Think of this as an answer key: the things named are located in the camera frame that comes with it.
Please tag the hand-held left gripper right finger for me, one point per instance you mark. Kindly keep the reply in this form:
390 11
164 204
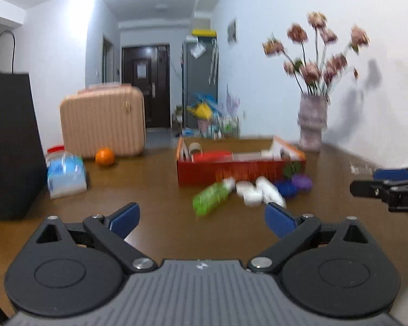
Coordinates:
280 222

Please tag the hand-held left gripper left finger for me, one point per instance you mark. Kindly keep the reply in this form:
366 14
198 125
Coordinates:
124 220

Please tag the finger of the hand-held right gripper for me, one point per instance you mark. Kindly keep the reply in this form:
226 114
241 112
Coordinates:
369 188
392 174

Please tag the small white bottle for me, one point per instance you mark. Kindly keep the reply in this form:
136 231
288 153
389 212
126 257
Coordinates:
270 192

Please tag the white plastic cap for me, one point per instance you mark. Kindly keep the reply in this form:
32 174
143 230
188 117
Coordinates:
243 187
253 198

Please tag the red cardboard box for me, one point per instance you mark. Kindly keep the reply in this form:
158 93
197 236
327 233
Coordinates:
231 173

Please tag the green spray bottle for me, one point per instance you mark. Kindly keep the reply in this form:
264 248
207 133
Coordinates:
212 197

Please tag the white lint brush red pad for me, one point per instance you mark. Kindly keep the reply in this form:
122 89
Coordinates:
212 157

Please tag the blue ribbed cap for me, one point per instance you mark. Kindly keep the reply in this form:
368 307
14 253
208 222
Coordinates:
286 188

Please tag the purple lid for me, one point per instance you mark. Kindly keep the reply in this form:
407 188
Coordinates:
302 181

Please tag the orange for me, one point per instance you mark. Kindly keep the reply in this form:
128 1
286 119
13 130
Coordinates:
104 157

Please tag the blue tissue pack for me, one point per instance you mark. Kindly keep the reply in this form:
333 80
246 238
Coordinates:
66 176

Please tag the pink stone vase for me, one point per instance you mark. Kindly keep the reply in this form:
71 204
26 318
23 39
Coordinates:
312 125

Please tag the red lidded container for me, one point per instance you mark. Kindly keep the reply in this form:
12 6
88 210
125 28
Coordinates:
56 149

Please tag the pink ribbed suitcase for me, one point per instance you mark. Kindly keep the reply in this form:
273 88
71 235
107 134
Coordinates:
103 122

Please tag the white tape roll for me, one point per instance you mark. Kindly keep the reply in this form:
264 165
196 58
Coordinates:
196 148

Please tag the rack of small bottles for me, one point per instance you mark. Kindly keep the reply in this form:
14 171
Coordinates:
224 127

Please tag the pink flower pot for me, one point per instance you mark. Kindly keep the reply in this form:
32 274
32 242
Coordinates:
203 125

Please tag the purple dried plant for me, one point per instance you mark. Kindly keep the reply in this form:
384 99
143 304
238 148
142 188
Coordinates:
233 102

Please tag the yellow watering can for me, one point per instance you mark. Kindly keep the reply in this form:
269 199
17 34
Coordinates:
200 111

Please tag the dried pink roses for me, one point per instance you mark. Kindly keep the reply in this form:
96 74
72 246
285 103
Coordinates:
318 61

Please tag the dark entrance door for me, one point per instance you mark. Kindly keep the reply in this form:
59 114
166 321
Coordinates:
146 85

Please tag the black paper bag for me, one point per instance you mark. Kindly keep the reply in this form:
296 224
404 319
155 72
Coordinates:
10 142

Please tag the blue plastic item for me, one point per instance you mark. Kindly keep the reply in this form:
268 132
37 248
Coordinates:
205 97

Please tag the grey refrigerator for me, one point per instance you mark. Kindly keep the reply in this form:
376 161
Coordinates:
199 74

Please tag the yellow box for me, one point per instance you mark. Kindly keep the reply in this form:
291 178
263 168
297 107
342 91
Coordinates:
204 32

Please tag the small ceiling lamp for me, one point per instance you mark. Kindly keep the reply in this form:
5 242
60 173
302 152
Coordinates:
161 6

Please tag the framed wall picture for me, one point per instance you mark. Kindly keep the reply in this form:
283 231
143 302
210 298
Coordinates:
232 31

